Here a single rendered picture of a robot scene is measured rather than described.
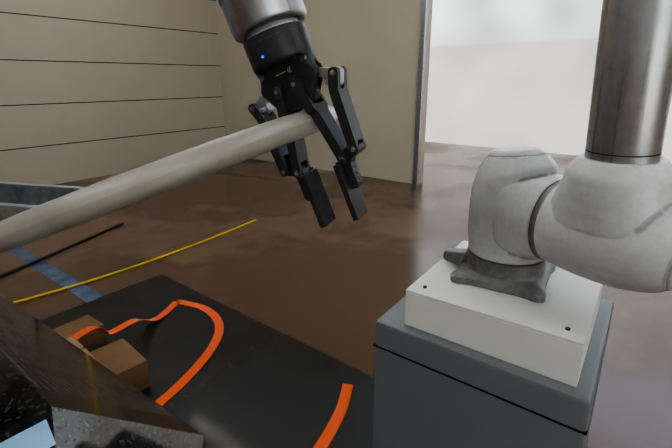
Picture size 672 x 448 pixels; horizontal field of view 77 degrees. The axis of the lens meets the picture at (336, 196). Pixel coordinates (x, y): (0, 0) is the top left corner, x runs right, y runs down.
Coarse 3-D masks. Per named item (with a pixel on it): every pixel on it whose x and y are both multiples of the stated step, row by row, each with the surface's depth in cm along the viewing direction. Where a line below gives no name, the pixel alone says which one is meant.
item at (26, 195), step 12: (0, 192) 77; (12, 192) 76; (24, 192) 76; (36, 192) 75; (48, 192) 74; (60, 192) 74; (0, 204) 63; (12, 204) 63; (24, 204) 63; (36, 204) 76; (0, 216) 64
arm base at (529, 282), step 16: (448, 256) 96; (464, 256) 92; (464, 272) 88; (480, 272) 86; (496, 272) 84; (512, 272) 82; (528, 272) 82; (544, 272) 85; (496, 288) 84; (512, 288) 82; (528, 288) 81; (544, 288) 83
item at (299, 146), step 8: (280, 88) 49; (280, 96) 49; (280, 104) 49; (280, 112) 50; (288, 144) 51; (296, 144) 51; (304, 144) 53; (288, 152) 52; (296, 152) 51; (304, 152) 53; (296, 160) 52; (304, 160) 53; (296, 168) 52; (312, 168) 54; (296, 176) 52
